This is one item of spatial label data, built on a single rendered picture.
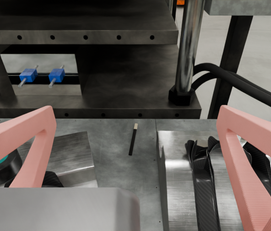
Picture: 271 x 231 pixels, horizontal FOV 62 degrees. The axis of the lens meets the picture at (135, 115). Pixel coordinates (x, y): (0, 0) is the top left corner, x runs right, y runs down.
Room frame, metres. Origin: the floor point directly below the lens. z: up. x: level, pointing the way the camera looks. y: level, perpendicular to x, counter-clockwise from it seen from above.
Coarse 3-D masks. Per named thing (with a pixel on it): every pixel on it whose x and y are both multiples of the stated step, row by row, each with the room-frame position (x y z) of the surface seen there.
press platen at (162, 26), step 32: (0, 0) 1.29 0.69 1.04; (32, 0) 1.29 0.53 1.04; (64, 0) 1.28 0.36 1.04; (96, 0) 1.28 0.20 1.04; (128, 0) 1.28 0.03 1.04; (160, 0) 1.27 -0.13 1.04; (0, 32) 0.79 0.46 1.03; (32, 32) 0.79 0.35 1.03; (64, 32) 0.79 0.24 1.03; (96, 32) 0.79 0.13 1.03; (128, 32) 0.79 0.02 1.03; (160, 32) 0.79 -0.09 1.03
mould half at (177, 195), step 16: (160, 144) 0.42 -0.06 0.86; (176, 144) 0.42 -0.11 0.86; (160, 160) 0.36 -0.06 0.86; (176, 160) 0.30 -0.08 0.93; (160, 176) 0.34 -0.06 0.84; (176, 176) 0.27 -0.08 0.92; (192, 176) 0.27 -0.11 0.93; (224, 176) 0.27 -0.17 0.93; (160, 192) 0.31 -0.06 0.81; (176, 192) 0.24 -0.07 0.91; (192, 192) 0.24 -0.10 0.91; (224, 192) 0.24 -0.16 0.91; (176, 208) 0.22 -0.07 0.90; (192, 208) 0.22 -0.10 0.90; (224, 208) 0.22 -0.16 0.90; (176, 224) 0.20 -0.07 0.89; (192, 224) 0.20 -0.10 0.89; (224, 224) 0.20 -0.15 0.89; (240, 224) 0.20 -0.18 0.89
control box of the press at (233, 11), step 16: (208, 0) 0.88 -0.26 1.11; (224, 0) 0.84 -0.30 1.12; (240, 0) 0.84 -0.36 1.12; (256, 0) 0.84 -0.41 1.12; (240, 16) 0.89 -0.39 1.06; (240, 32) 0.89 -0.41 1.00; (224, 48) 0.94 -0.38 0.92; (240, 48) 0.89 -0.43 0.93; (224, 64) 0.90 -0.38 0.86; (224, 96) 0.89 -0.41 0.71
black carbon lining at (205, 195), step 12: (192, 144) 0.34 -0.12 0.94; (216, 144) 0.33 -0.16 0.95; (192, 156) 0.34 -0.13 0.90; (204, 156) 0.37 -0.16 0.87; (252, 156) 0.33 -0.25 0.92; (264, 156) 0.31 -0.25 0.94; (192, 168) 0.28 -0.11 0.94; (204, 168) 0.31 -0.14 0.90; (264, 168) 0.29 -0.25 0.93; (204, 180) 0.27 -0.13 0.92; (264, 180) 0.27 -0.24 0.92; (204, 192) 0.25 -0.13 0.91; (204, 204) 0.23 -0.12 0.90; (216, 204) 0.23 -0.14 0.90; (204, 216) 0.21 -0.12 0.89; (216, 216) 0.21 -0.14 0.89; (204, 228) 0.19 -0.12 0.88; (216, 228) 0.19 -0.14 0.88
